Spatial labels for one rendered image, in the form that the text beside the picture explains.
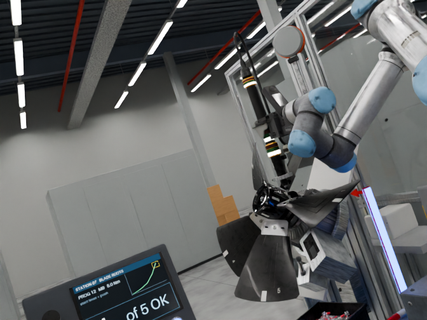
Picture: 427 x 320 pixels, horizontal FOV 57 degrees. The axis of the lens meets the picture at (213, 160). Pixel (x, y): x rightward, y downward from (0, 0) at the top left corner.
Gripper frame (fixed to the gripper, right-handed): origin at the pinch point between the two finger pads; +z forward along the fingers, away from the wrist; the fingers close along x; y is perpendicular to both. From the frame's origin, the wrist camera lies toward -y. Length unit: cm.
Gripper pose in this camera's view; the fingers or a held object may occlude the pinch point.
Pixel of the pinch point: (259, 123)
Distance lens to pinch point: 141.4
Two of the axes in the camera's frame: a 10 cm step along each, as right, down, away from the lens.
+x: 8.6, -2.7, 4.3
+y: 3.2, 9.5, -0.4
